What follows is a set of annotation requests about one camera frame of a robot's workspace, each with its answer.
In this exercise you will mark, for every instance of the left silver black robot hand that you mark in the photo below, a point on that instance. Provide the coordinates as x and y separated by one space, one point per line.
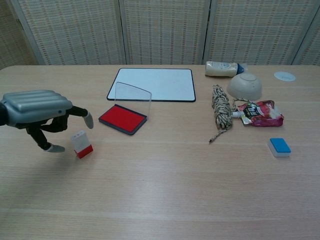
35 105

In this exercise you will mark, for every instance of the small red white stamp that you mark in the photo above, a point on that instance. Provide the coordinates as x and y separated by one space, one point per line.
80 143

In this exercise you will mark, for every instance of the woven folding screen panel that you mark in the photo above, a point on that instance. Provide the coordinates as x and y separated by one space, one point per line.
312 50
255 30
75 30
165 30
10 37

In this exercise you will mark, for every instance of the red ink pad clear lid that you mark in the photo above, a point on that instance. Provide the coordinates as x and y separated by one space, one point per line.
120 118

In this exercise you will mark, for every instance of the mayonnaise squeeze bottle blue cap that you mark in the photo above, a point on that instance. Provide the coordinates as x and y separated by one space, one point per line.
221 68

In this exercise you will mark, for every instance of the upturned beige bowl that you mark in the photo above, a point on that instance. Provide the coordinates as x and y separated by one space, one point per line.
245 86

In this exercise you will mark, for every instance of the red drink pouch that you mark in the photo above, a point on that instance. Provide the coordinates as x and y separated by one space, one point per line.
262 115

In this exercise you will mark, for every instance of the blue white eraser block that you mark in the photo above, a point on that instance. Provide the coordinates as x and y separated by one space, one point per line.
279 146

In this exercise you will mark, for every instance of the white board black frame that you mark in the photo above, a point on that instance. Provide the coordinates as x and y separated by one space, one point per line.
165 82

